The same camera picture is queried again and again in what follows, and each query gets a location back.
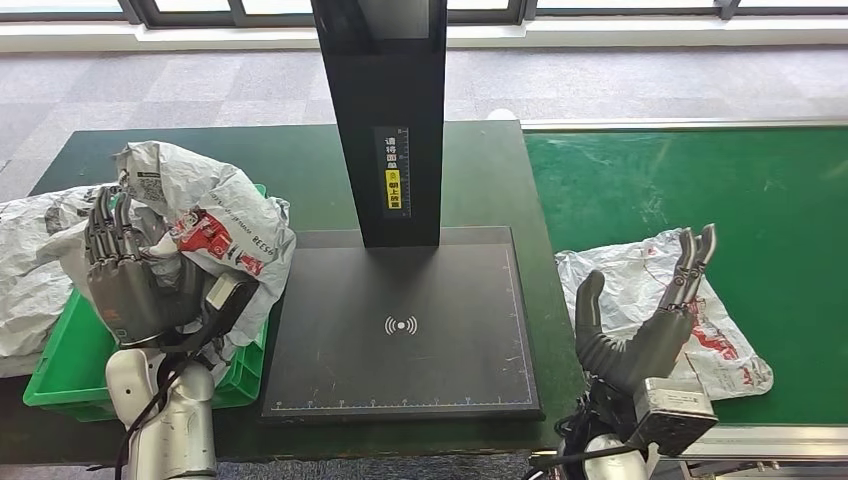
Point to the green plastic crate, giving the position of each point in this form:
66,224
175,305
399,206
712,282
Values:
66,371

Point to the black inbound scanner machine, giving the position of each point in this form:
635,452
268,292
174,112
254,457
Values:
391,79

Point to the white window sill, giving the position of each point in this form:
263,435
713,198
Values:
596,32

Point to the black yellow label sticker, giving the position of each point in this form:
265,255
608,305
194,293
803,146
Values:
392,189

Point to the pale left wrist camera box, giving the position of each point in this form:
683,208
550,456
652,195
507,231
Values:
228,298

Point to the green conveyor belt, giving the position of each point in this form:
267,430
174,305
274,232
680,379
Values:
729,185

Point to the aluminium conveyor frame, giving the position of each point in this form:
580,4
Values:
762,442

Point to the grey parcel bag black print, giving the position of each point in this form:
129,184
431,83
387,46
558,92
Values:
26,318

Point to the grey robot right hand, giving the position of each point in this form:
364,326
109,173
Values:
636,358

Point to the white parcel bag red streaks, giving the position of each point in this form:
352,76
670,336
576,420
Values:
623,285

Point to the white parcel bag red-black print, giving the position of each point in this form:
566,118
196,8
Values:
218,192

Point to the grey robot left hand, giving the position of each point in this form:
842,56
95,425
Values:
132,298

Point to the black window frame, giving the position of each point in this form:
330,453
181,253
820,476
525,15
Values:
199,16

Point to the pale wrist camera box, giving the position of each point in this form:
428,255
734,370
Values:
672,414
228,298

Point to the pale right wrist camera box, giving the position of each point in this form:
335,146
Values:
672,414

